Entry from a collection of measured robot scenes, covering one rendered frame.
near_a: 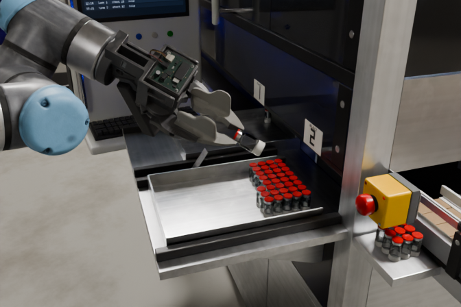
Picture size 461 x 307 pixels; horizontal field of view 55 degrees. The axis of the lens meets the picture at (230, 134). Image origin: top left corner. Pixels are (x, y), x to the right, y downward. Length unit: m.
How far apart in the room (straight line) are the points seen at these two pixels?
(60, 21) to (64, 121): 0.17
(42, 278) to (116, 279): 0.35
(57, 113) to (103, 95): 1.21
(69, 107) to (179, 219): 0.53
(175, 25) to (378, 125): 1.05
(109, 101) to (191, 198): 0.77
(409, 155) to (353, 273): 0.29
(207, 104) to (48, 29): 0.23
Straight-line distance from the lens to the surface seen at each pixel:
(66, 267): 2.33
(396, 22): 0.82
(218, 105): 0.64
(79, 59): 0.63
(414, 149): 0.95
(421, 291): 1.23
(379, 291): 1.13
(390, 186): 0.86
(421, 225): 0.96
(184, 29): 1.74
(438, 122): 0.96
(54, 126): 0.51
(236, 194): 1.06
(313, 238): 0.95
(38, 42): 0.64
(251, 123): 1.46
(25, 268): 2.40
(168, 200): 1.05
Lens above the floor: 1.45
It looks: 24 degrees down
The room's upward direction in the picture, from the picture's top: straight up
